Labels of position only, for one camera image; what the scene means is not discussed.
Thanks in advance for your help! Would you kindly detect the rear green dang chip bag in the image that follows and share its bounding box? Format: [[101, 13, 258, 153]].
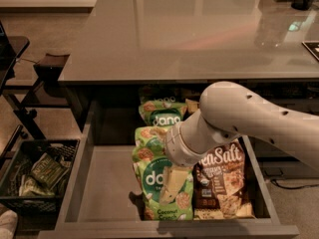
[[139, 86, 180, 104]]

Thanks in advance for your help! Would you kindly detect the grey open top drawer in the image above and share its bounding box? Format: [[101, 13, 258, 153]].
[[38, 103, 299, 239]]

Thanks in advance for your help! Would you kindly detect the black cable on floor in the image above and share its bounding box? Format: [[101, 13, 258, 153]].
[[269, 178, 319, 191]]

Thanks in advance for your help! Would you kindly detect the front brown sea salt bag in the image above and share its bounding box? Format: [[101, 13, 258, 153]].
[[193, 139, 254, 220]]

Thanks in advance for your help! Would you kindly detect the green dang chip bag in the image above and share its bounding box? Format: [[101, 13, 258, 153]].
[[139, 101, 187, 126], [139, 86, 180, 104], [132, 144, 195, 222], [135, 126, 169, 151]]

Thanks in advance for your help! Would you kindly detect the white shoe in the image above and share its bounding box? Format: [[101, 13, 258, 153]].
[[0, 210, 18, 239]]

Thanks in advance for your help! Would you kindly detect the front green dang chip bag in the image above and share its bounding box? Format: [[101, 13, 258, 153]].
[[132, 144, 195, 222]]

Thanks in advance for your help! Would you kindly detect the black plastic crate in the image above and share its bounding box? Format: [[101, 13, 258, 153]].
[[0, 139, 80, 215]]

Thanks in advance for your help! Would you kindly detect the rear brown sea salt bag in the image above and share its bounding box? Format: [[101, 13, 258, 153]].
[[185, 99, 199, 115]]

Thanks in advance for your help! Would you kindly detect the dark side table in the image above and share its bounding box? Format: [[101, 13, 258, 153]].
[[0, 21, 30, 93]]

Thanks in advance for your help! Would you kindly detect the brown sea salt bag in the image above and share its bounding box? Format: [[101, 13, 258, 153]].
[[185, 99, 199, 115], [193, 139, 254, 220]]

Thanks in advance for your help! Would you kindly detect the pale green snack packet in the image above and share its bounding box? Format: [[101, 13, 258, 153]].
[[19, 175, 55, 196]]

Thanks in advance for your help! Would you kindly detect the black tablet on counter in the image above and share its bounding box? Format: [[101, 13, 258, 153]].
[[302, 41, 319, 62]]

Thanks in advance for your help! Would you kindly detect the olive green snack packet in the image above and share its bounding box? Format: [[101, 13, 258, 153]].
[[31, 153, 68, 190]]

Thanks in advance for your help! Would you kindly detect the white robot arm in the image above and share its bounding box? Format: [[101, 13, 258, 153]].
[[164, 82, 319, 169]]

